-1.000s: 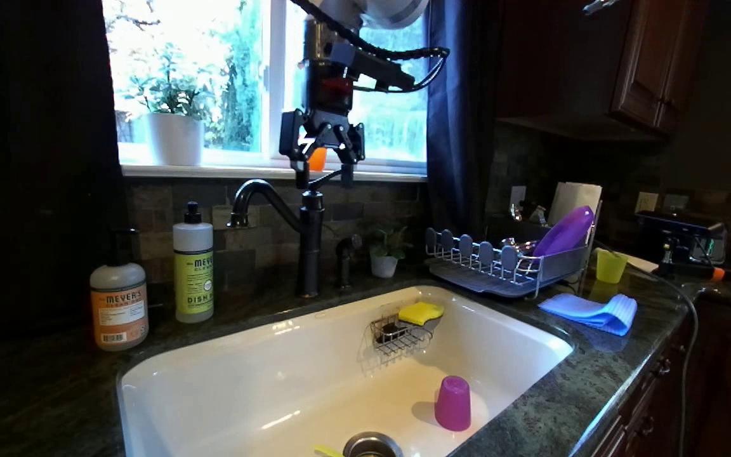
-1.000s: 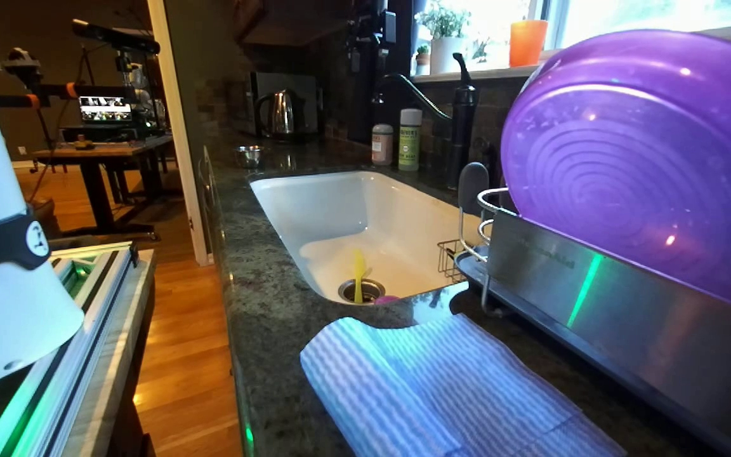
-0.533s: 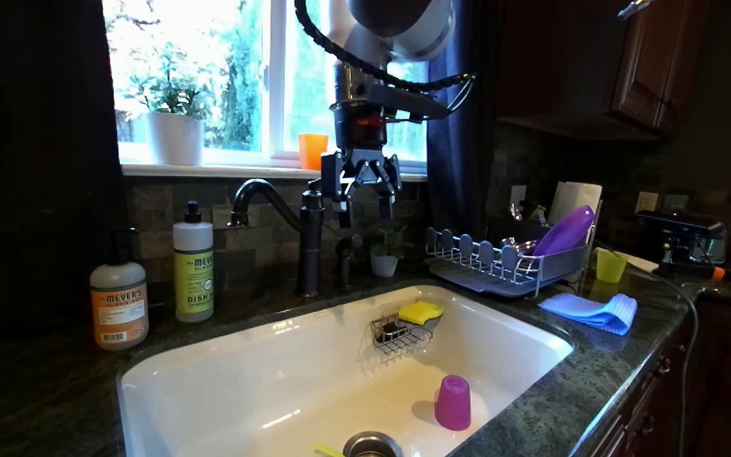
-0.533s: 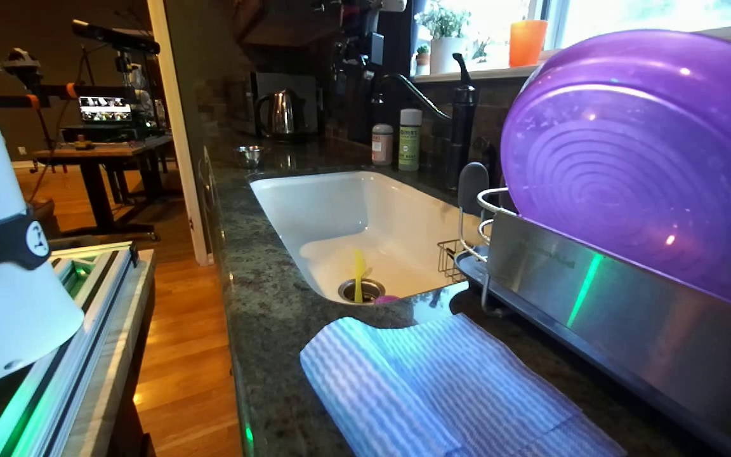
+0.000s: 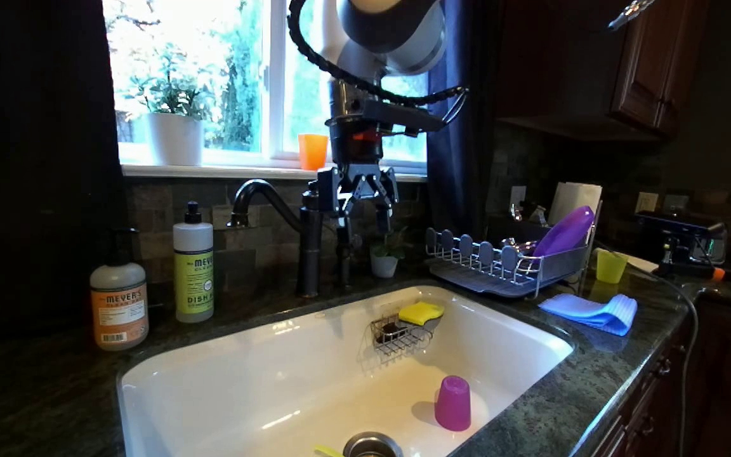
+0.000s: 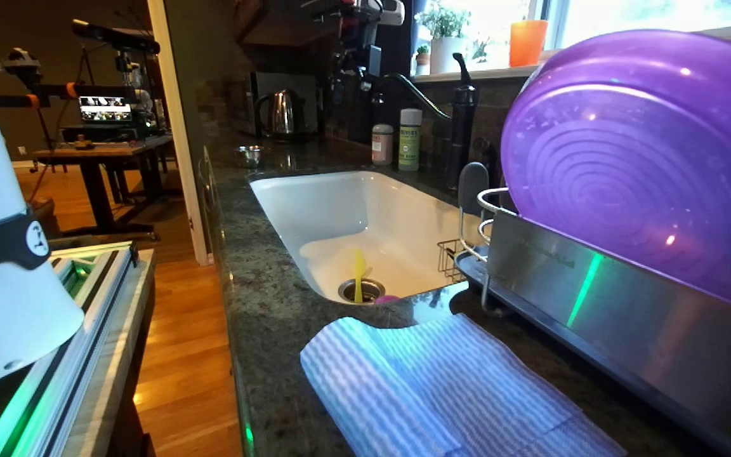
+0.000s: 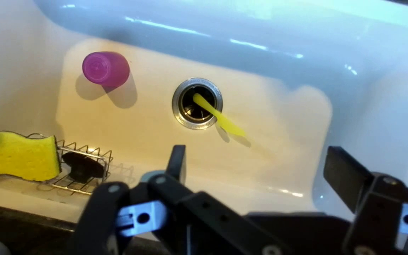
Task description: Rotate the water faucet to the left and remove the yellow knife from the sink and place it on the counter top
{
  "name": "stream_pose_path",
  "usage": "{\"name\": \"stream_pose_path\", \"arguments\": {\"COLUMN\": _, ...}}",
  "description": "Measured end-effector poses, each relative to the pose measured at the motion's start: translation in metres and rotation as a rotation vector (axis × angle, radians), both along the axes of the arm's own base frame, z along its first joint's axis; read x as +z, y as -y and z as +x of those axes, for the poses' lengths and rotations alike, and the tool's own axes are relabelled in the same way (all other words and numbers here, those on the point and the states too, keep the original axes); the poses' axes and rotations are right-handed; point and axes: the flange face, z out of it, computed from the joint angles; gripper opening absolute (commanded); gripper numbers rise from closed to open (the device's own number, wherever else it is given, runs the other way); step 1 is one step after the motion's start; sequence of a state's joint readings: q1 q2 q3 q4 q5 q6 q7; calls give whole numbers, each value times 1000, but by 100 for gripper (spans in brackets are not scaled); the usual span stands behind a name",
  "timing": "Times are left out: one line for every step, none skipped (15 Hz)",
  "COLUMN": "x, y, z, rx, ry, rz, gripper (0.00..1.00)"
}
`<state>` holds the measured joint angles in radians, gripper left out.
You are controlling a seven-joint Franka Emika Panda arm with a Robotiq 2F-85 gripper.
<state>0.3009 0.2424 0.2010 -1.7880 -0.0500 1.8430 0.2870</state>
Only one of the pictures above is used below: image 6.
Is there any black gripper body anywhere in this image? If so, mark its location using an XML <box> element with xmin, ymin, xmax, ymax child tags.
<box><xmin>334</xmin><ymin>0</ymin><xmax>409</xmax><ymax>87</ymax></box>

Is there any dark metal water faucet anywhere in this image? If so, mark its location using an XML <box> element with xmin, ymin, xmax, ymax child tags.
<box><xmin>387</xmin><ymin>52</ymin><xmax>479</xmax><ymax>190</ymax></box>

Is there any yellow plastic knife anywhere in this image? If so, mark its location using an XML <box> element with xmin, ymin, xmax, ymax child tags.
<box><xmin>344</xmin><ymin>247</ymin><xmax>375</xmax><ymax>306</ymax></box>

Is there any white sink basin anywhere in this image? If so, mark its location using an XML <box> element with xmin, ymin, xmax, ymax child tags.
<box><xmin>246</xmin><ymin>169</ymin><xmax>486</xmax><ymax>311</ymax></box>

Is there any orange label soap bottle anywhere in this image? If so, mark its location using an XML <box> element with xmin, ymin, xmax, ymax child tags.
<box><xmin>367</xmin><ymin>123</ymin><xmax>396</xmax><ymax>169</ymax></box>

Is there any green label soap bottle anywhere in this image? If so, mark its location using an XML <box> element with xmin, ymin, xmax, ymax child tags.
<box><xmin>396</xmin><ymin>107</ymin><xmax>425</xmax><ymax>176</ymax></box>

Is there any plant in white pot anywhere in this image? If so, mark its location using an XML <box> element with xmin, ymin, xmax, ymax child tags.
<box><xmin>413</xmin><ymin>2</ymin><xmax>472</xmax><ymax>79</ymax></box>

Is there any orange plastic cup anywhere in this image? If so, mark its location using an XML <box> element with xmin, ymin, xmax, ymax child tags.
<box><xmin>508</xmin><ymin>19</ymin><xmax>551</xmax><ymax>72</ymax></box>

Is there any open laptop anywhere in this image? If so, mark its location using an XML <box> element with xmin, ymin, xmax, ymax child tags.
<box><xmin>60</xmin><ymin>87</ymin><xmax>144</xmax><ymax>145</ymax></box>

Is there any kitchen window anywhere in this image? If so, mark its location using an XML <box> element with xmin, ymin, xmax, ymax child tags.
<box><xmin>410</xmin><ymin>0</ymin><xmax>731</xmax><ymax>81</ymax></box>

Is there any dark wooden table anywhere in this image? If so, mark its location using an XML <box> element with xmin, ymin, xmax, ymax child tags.
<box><xmin>32</xmin><ymin>136</ymin><xmax>175</xmax><ymax>235</ymax></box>

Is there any purple plastic plate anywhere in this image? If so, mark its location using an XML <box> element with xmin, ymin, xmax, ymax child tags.
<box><xmin>496</xmin><ymin>29</ymin><xmax>731</xmax><ymax>322</ymax></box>

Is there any blue striped cloth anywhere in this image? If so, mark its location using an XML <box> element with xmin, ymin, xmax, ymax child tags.
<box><xmin>297</xmin><ymin>312</ymin><xmax>627</xmax><ymax>457</ymax></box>

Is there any metal dish rack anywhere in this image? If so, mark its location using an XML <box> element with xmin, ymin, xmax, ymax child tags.
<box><xmin>452</xmin><ymin>161</ymin><xmax>731</xmax><ymax>457</ymax></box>

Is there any black stand with orange clamps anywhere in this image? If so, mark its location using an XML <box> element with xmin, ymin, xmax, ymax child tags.
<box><xmin>0</xmin><ymin>47</ymin><xmax>80</xmax><ymax>156</ymax></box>

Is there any metal robot mounting stand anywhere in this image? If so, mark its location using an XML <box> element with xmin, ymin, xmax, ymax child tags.
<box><xmin>0</xmin><ymin>239</ymin><xmax>158</xmax><ymax>457</ymax></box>

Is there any white door frame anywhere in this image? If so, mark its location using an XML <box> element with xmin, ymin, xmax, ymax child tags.
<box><xmin>144</xmin><ymin>0</ymin><xmax>216</xmax><ymax>268</ymax></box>

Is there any metal sink drain ring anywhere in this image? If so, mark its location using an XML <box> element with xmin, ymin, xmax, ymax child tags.
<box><xmin>334</xmin><ymin>278</ymin><xmax>387</xmax><ymax>308</ymax></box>

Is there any black camera on tripod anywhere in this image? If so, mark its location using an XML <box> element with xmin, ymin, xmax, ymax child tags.
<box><xmin>69</xmin><ymin>16</ymin><xmax>165</xmax><ymax>98</ymax></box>

